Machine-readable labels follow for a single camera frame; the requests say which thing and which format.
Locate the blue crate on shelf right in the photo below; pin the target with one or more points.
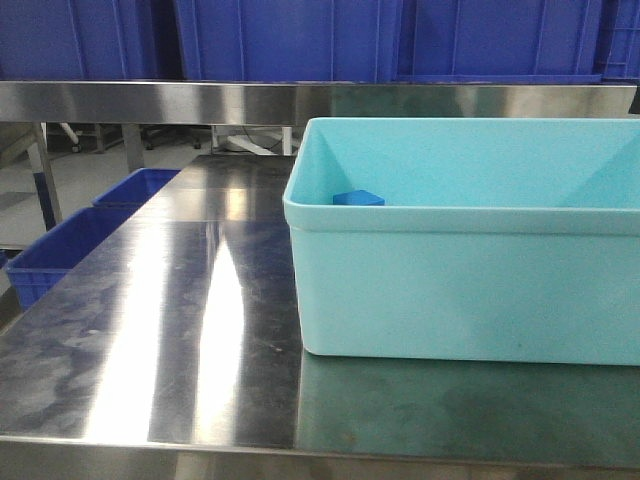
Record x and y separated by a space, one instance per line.
531 42

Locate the light turquoise plastic bin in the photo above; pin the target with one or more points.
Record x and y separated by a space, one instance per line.
500 239

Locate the blue crate on shelf left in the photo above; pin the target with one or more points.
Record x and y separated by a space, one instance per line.
89 40

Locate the blue ribbed crate with label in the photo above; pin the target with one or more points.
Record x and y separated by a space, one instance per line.
617 51

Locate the blue crate on shelf middle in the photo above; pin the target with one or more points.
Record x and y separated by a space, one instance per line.
289 41

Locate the blue crate on shelf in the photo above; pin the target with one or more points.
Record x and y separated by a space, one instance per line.
89 40
289 41
531 42

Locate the blue floor bin near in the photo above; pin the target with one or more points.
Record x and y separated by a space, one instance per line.
40 266

